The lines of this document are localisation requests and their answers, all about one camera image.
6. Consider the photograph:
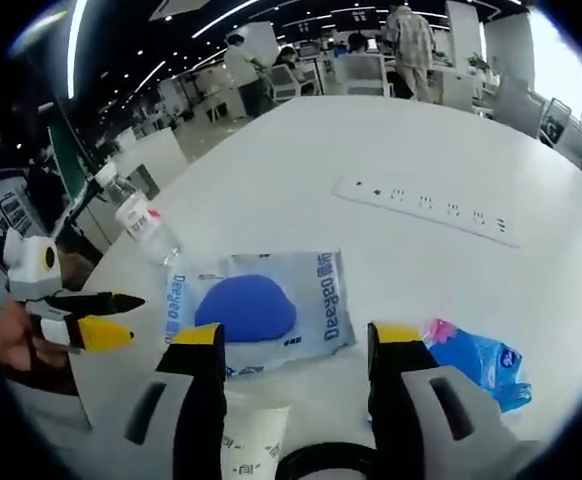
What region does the white table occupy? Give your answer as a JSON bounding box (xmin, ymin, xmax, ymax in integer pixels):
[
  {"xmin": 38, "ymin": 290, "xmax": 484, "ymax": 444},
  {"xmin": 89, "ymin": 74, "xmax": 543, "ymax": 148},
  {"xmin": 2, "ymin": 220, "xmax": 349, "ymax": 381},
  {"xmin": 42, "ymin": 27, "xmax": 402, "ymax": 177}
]
[{"xmin": 68, "ymin": 94, "xmax": 582, "ymax": 480}]

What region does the ceiling air vent panel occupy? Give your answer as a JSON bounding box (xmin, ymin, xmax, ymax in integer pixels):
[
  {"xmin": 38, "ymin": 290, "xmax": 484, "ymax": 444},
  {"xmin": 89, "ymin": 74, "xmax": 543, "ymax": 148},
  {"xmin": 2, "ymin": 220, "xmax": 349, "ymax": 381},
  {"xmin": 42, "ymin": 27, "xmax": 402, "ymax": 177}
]
[{"xmin": 148, "ymin": 0, "xmax": 213, "ymax": 22}]

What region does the blue tissue pack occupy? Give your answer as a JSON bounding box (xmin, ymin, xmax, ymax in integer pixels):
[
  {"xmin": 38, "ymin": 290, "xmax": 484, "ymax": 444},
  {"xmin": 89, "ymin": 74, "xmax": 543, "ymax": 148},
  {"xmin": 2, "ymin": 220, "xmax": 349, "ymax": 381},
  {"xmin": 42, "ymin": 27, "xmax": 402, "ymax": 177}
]
[{"xmin": 423, "ymin": 316, "xmax": 533, "ymax": 415}]

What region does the black cable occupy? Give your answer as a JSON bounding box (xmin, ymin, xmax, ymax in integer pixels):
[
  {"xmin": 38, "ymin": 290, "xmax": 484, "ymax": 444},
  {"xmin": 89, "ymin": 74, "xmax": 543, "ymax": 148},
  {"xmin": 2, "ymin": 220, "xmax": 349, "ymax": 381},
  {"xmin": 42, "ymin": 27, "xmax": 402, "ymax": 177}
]
[{"xmin": 276, "ymin": 441, "xmax": 380, "ymax": 480}]

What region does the wet wipes pack blue lid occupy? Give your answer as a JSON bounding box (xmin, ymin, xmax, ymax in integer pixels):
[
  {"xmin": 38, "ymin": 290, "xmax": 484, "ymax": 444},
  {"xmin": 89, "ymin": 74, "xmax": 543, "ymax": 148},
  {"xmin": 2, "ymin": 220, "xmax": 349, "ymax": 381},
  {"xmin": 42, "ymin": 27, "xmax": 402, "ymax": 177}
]
[{"xmin": 161, "ymin": 248, "xmax": 359, "ymax": 380}]

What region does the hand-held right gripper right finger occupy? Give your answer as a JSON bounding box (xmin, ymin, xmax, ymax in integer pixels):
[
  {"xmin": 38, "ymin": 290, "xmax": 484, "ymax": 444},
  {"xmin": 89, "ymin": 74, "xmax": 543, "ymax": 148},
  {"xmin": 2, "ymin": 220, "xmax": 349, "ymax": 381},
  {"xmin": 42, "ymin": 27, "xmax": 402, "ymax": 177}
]
[{"xmin": 367, "ymin": 321, "xmax": 547, "ymax": 480}]

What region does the white paper cup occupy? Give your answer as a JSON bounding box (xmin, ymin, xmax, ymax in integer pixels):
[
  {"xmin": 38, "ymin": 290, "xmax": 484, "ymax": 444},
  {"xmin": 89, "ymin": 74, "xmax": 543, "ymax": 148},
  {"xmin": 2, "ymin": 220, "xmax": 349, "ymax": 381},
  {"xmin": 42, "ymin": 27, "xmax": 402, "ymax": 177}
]
[{"xmin": 220, "ymin": 403, "xmax": 293, "ymax": 480}]

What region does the white office chair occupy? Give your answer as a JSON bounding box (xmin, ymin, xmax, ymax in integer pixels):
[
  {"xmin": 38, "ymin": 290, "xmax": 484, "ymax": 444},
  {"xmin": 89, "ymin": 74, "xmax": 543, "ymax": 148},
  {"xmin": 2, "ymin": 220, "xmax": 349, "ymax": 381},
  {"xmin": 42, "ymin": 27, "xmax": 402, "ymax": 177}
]
[
  {"xmin": 539, "ymin": 96, "xmax": 582, "ymax": 169},
  {"xmin": 342, "ymin": 51, "xmax": 394, "ymax": 99}
]

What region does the clear water bottle red label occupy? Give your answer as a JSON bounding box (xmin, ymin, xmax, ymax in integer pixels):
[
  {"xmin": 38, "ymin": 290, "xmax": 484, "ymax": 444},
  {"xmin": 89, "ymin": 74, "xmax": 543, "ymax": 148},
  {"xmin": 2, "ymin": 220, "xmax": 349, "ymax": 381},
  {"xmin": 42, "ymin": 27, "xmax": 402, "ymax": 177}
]
[{"xmin": 94, "ymin": 164, "xmax": 183, "ymax": 267}]

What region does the white table power strip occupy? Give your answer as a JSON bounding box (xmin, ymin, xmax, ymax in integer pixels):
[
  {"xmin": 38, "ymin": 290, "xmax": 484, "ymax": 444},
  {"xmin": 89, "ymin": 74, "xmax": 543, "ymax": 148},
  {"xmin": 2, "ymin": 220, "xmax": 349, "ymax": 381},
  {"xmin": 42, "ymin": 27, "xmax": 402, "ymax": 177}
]
[{"xmin": 331, "ymin": 174, "xmax": 523, "ymax": 250}]

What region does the green board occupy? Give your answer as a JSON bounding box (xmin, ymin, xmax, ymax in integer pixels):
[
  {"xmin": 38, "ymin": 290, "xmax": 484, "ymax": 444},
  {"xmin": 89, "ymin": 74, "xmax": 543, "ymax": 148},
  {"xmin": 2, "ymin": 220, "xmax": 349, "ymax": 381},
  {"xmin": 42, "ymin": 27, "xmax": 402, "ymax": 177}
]
[{"xmin": 45, "ymin": 84, "xmax": 98, "ymax": 212}]

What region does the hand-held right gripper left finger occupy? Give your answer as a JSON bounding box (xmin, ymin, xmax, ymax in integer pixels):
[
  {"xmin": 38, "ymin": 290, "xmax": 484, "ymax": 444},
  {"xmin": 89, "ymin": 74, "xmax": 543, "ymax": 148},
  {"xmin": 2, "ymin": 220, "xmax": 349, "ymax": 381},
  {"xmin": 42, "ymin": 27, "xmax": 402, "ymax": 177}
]
[{"xmin": 77, "ymin": 322, "xmax": 229, "ymax": 480}]

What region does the person's left hand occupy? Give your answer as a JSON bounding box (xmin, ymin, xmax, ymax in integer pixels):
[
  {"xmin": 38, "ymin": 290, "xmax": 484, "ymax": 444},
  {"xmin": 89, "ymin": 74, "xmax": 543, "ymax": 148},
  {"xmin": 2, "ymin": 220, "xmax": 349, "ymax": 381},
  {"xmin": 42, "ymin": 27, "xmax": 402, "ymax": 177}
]
[{"xmin": 0, "ymin": 299, "xmax": 72, "ymax": 375}]

